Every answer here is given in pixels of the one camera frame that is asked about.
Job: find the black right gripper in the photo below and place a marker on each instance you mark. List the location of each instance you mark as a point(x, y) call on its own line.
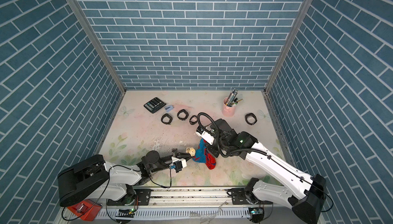
point(211, 149)

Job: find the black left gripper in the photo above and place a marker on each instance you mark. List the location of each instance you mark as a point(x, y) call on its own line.
point(178, 155)

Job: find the red blue towel cloth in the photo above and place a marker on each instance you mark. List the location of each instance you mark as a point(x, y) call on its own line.
point(203, 156)

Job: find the gold watch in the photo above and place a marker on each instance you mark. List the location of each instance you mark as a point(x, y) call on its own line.
point(191, 151)

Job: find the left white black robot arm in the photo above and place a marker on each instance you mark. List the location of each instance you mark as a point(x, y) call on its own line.
point(95, 178)

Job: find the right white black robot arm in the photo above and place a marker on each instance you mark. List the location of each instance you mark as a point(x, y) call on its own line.
point(301, 192)

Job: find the pink pen holder cup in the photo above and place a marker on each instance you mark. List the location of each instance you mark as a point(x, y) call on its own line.
point(227, 111)

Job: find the pens in cup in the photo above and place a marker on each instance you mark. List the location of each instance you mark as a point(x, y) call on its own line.
point(232, 98)

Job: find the light blue stapler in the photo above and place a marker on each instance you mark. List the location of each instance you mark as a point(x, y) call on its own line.
point(169, 108)

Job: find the black desktop calculator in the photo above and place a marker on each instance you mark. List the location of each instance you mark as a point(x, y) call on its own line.
point(154, 105)

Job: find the red box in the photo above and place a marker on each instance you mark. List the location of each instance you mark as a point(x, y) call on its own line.
point(85, 210)

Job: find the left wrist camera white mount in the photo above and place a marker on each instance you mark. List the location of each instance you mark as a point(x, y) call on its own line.
point(178, 164)

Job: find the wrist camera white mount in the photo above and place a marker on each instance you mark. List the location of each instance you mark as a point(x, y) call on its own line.
point(207, 136)
point(178, 164)

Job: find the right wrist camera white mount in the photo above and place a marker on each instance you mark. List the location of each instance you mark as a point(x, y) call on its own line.
point(207, 136)

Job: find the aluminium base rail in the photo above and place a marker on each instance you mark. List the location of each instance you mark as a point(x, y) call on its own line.
point(207, 203)

